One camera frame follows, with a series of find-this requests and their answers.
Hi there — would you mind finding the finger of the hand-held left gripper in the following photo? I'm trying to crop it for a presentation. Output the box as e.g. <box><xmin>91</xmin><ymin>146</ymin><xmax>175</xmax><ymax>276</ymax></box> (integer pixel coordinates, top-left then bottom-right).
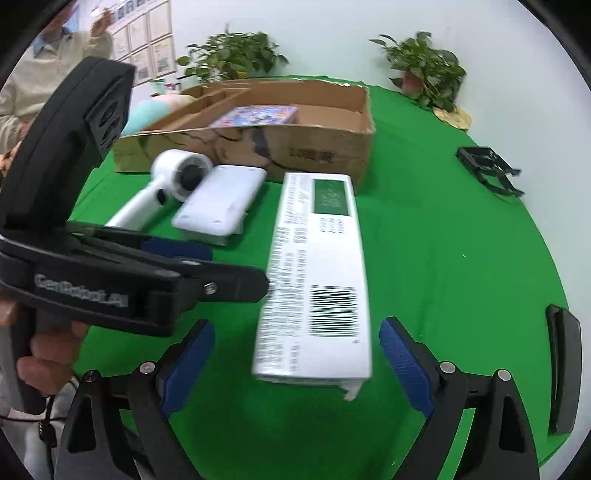
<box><xmin>180</xmin><ymin>262</ymin><xmax>271</xmax><ymax>319</ymax></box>
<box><xmin>69</xmin><ymin>222</ymin><xmax>213</xmax><ymax>263</ymax></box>

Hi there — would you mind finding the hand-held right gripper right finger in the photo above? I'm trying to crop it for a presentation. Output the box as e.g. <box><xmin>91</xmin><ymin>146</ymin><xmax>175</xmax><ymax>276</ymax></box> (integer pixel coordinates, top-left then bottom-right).
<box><xmin>379</xmin><ymin>317</ymin><xmax>540</xmax><ymax>480</ymax></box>

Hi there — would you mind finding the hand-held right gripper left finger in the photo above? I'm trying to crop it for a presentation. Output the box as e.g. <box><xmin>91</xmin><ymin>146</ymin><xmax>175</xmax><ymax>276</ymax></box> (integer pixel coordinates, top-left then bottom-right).
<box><xmin>55</xmin><ymin>320</ymin><xmax>216</xmax><ymax>480</ymax></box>

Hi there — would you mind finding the white box with barcode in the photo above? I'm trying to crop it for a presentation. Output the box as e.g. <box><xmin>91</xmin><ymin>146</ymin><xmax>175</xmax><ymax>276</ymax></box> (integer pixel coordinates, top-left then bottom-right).
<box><xmin>252</xmin><ymin>173</ymin><xmax>373</xmax><ymax>401</ymax></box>

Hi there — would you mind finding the pink pig plush toy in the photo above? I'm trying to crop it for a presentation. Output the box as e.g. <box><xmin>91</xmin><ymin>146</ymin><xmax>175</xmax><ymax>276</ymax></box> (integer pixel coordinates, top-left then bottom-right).
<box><xmin>124</xmin><ymin>93</ymin><xmax>197</xmax><ymax>137</ymax></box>

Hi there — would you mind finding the colorful printed toy box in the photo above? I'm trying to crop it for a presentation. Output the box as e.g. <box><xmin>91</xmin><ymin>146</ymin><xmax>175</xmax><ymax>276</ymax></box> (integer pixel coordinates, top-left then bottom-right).
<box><xmin>209</xmin><ymin>105</ymin><xmax>298</xmax><ymax>129</ymax></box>

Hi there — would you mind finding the large cardboard box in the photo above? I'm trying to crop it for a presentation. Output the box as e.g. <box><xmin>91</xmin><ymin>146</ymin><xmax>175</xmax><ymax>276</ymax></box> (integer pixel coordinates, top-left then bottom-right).
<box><xmin>113</xmin><ymin>78</ymin><xmax>375</xmax><ymax>192</ymax></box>

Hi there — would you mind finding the person's left forearm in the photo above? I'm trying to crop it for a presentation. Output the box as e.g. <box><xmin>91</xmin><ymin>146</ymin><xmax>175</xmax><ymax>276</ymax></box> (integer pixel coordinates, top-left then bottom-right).
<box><xmin>0</xmin><ymin>392</ymin><xmax>70</xmax><ymax>480</ymax></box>

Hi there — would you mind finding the person's left hand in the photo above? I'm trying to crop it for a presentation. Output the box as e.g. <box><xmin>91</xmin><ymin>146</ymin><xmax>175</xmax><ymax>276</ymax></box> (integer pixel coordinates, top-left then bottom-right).
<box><xmin>16</xmin><ymin>322</ymin><xmax>88</xmax><ymax>398</ymax></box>

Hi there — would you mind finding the white flat rounded device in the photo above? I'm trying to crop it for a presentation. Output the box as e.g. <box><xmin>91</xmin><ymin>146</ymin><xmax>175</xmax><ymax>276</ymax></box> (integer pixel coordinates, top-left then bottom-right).
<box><xmin>172</xmin><ymin>165</ymin><xmax>269</xmax><ymax>246</ymax></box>

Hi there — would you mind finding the white hair dryer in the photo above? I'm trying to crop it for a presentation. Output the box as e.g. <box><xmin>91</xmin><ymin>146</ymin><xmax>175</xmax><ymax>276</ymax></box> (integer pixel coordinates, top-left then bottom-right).
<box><xmin>105</xmin><ymin>149</ymin><xmax>214</xmax><ymax>229</ymax></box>

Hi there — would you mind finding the black oblong plastic object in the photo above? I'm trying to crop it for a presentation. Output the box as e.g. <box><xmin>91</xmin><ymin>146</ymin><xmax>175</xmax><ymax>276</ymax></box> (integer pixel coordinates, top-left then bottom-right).
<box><xmin>546</xmin><ymin>305</ymin><xmax>583</xmax><ymax>435</ymax></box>

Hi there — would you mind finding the group of framed certificates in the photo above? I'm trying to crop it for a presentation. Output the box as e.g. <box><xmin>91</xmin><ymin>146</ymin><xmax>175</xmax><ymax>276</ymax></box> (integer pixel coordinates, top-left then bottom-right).
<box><xmin>111</xmin><ymin>0</ymin><xmax>174</xmax><ymax>86</ymax></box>

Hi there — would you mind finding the bushy potted green plant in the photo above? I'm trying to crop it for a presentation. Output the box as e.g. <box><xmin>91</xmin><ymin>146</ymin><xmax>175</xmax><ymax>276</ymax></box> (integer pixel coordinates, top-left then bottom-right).
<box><xmin>177</xmin><ymin>30</ymin><xmax>289</xmax><ymax>84</ymax></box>

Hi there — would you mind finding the yellow mat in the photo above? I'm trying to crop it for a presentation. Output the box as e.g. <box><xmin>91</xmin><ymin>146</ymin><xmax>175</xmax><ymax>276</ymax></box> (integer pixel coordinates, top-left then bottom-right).
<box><xmin>433</xmin><ymin>105</ymin><xmax>472</xmax><ymax>130</ymax></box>

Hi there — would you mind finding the green plant in brown pot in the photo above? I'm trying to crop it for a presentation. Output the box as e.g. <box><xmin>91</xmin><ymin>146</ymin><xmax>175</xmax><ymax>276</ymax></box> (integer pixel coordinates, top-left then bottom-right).
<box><xmin>369</xmin><ymin>31</ymin><xmax>467</xmax><ymax>112</ymax></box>

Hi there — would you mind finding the black plastic frame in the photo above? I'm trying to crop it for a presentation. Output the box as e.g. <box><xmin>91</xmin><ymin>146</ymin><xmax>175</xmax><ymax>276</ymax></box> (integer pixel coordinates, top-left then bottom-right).
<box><xmin>456</xmin><ymin>146</ymin><xmax>526</xmax><ymax>198</ymax></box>

